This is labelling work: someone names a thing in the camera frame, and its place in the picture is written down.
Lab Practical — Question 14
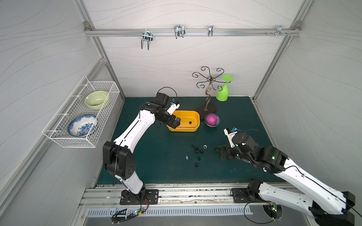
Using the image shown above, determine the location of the yellow plastic storage box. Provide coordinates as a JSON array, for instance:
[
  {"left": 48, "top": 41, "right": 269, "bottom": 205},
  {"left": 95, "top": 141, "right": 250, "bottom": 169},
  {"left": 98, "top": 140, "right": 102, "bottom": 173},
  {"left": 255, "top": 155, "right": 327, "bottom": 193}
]
[{"left": 168, "top": 110, "right": 200, "bottom": 132}]

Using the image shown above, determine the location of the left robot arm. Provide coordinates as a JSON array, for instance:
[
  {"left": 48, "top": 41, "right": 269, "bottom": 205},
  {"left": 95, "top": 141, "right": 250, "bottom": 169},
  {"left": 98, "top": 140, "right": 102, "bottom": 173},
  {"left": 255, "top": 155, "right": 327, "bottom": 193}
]
[{"left": 102, "top": 92, "right": 181, "bottom": 196}]

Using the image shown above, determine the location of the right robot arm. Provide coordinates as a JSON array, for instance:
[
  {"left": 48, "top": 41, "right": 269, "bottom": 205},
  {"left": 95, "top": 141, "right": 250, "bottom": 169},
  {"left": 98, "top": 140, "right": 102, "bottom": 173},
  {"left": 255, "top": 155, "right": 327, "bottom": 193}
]
[{"left": 215, "top": 128, "right": 355, "bottom": 226}]

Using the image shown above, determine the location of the small blue patterned bowl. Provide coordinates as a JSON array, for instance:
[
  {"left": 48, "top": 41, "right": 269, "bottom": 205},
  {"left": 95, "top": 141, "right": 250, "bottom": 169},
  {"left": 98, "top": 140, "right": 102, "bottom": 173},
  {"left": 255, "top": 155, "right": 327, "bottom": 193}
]
[{"left": 204, "top": 113, "right": 221, "bottom": 127}]

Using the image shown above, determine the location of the magenta ball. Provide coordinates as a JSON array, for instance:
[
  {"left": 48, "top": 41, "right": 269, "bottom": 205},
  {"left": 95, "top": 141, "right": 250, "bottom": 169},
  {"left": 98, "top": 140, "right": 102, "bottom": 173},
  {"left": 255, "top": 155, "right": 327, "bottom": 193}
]
[{"left": 205, "top": 114, "right": 218, "bottom": 126}]

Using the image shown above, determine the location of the brown metal cup stand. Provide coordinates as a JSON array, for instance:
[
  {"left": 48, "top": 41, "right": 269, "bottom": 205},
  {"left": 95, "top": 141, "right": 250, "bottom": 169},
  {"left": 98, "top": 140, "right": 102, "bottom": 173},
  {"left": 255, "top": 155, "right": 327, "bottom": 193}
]
[{"left": 192, "top": 66, "right": 224, "bottom": 119}]

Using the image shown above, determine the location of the white vent grille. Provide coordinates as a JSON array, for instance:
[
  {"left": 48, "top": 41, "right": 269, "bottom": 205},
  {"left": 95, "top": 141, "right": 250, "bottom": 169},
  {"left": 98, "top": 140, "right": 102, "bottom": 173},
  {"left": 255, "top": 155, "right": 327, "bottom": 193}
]
[{"left": 87, "top": 205, "right": 254, "bottom": 218}]

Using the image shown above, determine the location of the green plastic goblet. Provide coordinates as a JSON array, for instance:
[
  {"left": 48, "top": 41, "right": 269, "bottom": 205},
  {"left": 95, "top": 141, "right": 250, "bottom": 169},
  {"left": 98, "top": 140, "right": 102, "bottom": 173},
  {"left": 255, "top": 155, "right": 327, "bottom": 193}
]
[{"left": 216, "top": 75, "right": 233, "bottom": 102}]

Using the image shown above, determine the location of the green ceramic bowl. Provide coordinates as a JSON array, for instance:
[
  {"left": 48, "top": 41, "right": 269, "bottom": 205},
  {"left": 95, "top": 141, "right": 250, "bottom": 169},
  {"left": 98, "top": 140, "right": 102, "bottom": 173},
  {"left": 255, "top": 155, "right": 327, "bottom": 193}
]
[{"left": 84, "top": 90, "right": 110, "bottom": 111}]

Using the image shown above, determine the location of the metal double hook left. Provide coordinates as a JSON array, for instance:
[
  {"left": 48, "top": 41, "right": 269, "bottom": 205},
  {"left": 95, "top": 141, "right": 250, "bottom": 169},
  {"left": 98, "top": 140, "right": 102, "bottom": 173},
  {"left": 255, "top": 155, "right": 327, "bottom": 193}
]
[{"left": 141, "top": 30, "right": 153, "bottom": 50}]

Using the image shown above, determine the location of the metal double hook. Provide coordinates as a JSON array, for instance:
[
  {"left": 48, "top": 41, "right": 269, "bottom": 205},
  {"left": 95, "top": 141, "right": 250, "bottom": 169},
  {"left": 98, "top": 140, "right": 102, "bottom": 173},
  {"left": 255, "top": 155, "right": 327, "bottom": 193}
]
[
  {"left": 141, "top": 30, "right": 153, "bottom": 50},
  {"left": 174, "top": 25, "right": 186, "bottom": 39}
]

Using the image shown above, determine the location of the metal double hook middle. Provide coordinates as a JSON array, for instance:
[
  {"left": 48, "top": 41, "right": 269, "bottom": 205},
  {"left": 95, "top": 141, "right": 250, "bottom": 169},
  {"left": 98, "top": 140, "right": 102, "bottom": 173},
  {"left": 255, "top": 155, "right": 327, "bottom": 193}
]
[{"left": 174, "top": 25, "right": 186, "bottom": 39}]

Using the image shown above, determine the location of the blue white patterned plate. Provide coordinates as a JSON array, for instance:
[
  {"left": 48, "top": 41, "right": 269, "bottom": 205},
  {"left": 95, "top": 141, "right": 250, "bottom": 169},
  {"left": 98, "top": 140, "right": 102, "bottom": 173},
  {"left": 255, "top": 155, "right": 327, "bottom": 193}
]
[{"left": 67, "top": 115, "right": 98, "bottom": 137}]

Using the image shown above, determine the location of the metal hook right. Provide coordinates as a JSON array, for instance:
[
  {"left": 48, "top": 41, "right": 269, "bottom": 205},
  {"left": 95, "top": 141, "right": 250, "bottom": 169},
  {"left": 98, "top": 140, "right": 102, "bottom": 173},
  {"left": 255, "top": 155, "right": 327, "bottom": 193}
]
[{"left": 266, "top": 25, "right": 291, "bottom": 37}]

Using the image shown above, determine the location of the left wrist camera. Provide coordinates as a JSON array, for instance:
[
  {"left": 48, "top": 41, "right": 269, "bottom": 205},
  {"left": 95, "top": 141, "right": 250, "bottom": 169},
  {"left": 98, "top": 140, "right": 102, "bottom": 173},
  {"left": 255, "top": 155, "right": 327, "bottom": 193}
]
[{"left": 167, "top": 101, "right": 180, "bottom": 115}]

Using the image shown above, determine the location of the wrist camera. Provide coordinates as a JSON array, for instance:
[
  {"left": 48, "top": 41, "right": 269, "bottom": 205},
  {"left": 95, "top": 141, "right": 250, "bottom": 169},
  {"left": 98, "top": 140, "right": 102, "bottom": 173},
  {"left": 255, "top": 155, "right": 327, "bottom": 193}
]
[
  {"left": 223, "top": 127, "right": 238, "bottom": 148},
  {"left": 167, "top": 101, "right": 180, "bottom": 115}
]

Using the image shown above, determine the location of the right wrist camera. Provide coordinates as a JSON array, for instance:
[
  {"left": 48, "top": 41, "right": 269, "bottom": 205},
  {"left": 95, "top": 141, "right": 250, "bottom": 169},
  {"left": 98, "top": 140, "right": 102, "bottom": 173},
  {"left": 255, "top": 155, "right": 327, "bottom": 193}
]
[{"left": 223, "top": 127, "right": 238, "bottom": 148}]

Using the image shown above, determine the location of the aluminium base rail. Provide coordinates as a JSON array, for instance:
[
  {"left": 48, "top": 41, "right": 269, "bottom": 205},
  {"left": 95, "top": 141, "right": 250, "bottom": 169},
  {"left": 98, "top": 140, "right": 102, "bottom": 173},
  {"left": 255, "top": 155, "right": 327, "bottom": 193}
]
[{"left": 78, "top": 183, "right": 312, "bottom": 209}]

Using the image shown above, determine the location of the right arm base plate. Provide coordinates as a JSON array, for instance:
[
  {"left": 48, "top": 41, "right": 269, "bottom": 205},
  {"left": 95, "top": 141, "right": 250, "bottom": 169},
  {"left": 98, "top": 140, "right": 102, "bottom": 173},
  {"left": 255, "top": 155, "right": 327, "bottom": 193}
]
[{"left": 230, "top": 188, "right": 264, "bottom": 203}]

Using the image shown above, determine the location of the right base cable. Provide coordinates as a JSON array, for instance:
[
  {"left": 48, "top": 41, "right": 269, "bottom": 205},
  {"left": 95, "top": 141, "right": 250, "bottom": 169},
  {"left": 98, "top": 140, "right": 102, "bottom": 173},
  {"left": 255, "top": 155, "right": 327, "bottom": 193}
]
[{"left": 229, "top": 186, "right": 283, "bottom": 225}]

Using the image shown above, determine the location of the base cable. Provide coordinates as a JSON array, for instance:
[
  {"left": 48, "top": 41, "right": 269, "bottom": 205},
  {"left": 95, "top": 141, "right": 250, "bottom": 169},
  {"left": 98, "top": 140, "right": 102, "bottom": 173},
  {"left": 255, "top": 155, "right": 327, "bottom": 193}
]
[
  {"left": 108, "top": 194, "right": 149, "bottom": 224},
  {"left": 229, "top": 186, "right": 283, "bottom": 225}
]

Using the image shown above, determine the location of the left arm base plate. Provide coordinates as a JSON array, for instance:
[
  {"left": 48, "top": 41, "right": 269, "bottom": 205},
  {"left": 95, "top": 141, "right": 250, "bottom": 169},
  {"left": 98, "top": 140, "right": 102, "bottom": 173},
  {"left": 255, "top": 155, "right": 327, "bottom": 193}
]
[{"left": 119, "top": 189, "right": 159, "bottom": 206}]

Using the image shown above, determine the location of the white wire basket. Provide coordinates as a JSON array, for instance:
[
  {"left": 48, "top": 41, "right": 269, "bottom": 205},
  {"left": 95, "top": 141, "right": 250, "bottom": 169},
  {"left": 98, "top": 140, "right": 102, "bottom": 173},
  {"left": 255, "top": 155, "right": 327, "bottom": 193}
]
[{"left": 42, "top": 77, "right": 120, "bottom": 148}]

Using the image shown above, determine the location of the left base cable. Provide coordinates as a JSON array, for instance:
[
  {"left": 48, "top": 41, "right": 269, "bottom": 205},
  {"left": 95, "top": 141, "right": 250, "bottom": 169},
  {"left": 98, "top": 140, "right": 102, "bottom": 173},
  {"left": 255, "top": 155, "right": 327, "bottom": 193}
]
[{"left": 108, "top": 194, "right": 149, "bottom": 224}]

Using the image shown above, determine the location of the aluminium top rail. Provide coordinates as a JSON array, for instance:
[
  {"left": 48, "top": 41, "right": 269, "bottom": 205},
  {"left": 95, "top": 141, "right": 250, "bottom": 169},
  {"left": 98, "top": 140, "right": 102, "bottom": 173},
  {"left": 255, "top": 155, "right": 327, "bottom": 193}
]
[{"left": 85, "top": 28, "right": 302, "bottom": 38}]

